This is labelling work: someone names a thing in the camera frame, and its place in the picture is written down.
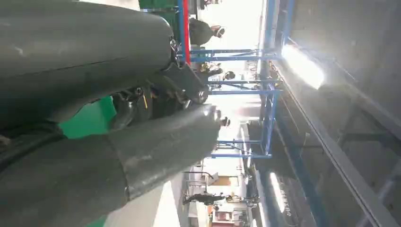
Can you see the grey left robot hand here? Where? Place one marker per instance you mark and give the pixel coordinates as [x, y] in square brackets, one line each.
[78, 47]

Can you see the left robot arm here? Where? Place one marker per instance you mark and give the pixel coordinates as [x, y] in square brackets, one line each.
[22, 142]

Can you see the green table mat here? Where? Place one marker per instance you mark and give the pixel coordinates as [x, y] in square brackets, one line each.
[87, 120]

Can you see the person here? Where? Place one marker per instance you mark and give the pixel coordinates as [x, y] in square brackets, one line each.
[200, 31]
[229, 75]

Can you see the blue metal rack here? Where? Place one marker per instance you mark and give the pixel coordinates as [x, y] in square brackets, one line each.
[238, 58]

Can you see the black machine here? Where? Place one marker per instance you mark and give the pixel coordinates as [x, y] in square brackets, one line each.
[203, 198]

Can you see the ceiling lamp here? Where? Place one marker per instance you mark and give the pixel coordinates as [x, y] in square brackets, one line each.
[302, 65]
[277, 191]

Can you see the red post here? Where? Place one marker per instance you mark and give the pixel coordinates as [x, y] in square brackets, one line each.
[186, 31]

